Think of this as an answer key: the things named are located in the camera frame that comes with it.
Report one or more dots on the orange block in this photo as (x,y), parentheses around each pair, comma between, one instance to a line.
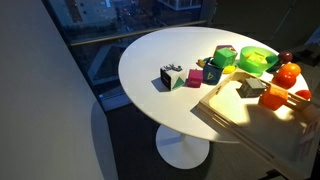
(272,98)

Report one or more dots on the wooden tray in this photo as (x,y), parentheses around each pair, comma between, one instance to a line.
(266,133)

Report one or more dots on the white black cube green triangle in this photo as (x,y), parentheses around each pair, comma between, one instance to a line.
(168,78)

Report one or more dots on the pink cube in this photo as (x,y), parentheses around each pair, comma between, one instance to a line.
(195,78)

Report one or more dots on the small yellow toy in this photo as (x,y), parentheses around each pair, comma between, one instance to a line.
(201,62)

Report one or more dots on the blue cube with triangle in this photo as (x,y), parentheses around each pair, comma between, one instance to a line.
(211,75)

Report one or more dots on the yellow window railing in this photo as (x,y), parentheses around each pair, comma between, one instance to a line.
(133,33)

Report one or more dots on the yellow lemon toy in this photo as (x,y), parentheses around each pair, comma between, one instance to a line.
(229,69)

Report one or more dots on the purple cube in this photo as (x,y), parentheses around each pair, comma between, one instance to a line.
(226,47)

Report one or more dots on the green translucent bowl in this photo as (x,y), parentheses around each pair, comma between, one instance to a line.
(248,64)

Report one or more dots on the yellow-green toy piece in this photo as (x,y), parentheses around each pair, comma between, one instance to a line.
(258,57)

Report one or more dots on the dark green toy piece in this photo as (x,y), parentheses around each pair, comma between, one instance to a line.
(272,59)

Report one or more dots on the large red tomato ball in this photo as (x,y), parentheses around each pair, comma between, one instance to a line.
(284,80)

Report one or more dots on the dark red plum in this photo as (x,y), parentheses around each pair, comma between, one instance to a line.
(285,57)

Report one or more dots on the orange fruit ball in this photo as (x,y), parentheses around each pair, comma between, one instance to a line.
(290,68)

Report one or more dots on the small red tomato ball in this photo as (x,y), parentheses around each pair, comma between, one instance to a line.
(304,94)

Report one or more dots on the white table pedestal base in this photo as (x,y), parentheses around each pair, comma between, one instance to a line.
(181,150)

